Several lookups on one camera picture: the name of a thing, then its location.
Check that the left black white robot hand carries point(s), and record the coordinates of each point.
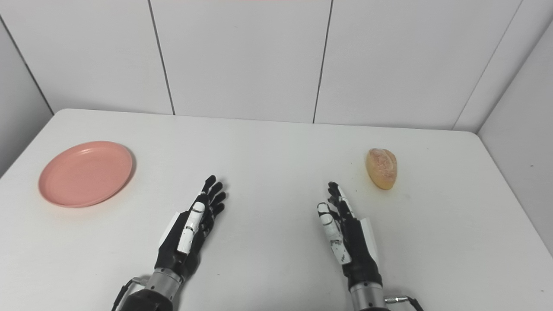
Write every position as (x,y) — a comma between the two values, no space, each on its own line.
(179,255)

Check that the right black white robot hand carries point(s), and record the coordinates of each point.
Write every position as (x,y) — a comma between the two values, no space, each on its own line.
(360,255)

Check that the golden brown bread roll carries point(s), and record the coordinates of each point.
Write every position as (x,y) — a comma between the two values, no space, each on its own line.
(382,169)

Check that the pink round plate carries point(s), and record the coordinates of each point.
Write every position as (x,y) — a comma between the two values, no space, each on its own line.
(84,175)

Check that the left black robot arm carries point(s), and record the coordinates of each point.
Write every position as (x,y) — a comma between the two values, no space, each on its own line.
(151,300)

